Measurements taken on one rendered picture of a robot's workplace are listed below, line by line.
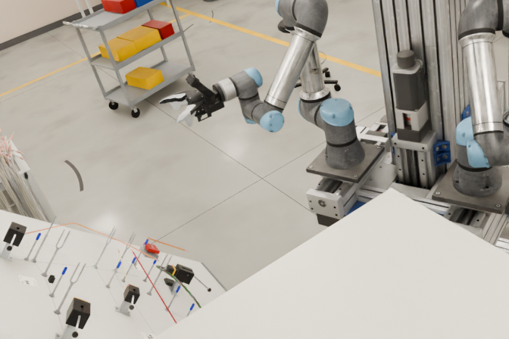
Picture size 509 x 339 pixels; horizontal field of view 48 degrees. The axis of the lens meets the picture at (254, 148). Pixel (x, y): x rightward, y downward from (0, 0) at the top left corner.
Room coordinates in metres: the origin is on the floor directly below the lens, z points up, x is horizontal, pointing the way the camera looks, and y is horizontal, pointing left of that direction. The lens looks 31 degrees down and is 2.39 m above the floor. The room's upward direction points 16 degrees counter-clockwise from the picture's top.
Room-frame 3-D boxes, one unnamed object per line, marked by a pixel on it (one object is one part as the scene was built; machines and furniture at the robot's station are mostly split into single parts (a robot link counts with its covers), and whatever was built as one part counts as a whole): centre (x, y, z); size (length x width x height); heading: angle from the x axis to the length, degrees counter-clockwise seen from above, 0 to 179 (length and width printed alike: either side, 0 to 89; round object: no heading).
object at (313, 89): (1.93, -0.28, 1.54); 0.15 x 0.12 x 0.55; 20
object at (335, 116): (1.81, -0.32, 1.33); 0.13 x 0.12 x 0.14; 20
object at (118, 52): (5.52, 0.92, 0.54); 0.99 x 0.50 x 1.08; 127
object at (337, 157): (1.80, -0.32, 1.21); 0.15 x 0.15 x 0.10
